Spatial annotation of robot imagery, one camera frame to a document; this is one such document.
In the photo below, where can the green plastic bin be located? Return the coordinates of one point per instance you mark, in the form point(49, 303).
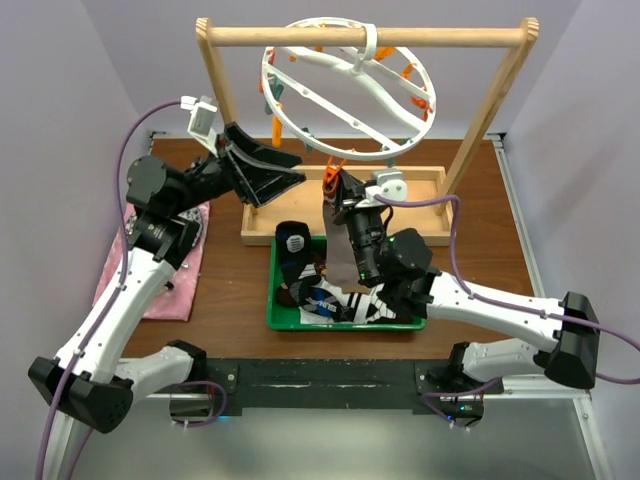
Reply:
point(281, 318)

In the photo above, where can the pink cloth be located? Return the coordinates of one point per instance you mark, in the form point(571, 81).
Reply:
point(172, 304)

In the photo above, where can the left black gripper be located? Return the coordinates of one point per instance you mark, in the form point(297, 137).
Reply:
point(260, 181)

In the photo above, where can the grey sock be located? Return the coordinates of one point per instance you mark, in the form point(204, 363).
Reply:
point(340, 263)

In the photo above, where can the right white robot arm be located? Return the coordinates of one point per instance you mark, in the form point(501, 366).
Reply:
point(557, 338)

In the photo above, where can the white round clip hanger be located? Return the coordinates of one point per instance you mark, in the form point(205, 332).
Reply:
point(382, 93)

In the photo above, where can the blue patterned plate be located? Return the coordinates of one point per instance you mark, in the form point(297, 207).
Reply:
point(194, 215)

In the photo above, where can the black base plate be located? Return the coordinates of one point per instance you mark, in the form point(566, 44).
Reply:
point(342, 385)

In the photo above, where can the black blue sports sock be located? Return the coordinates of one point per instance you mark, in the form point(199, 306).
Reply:
point(309, 290)

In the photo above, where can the white black striped sock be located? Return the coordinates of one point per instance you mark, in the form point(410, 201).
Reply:
point(379, 312)

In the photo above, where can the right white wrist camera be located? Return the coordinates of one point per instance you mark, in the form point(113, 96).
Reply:
point(387, 183)

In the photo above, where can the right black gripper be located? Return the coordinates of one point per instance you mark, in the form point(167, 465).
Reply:
point(349, 190)

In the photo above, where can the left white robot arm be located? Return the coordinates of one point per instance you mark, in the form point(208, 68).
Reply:
point(83, 381)

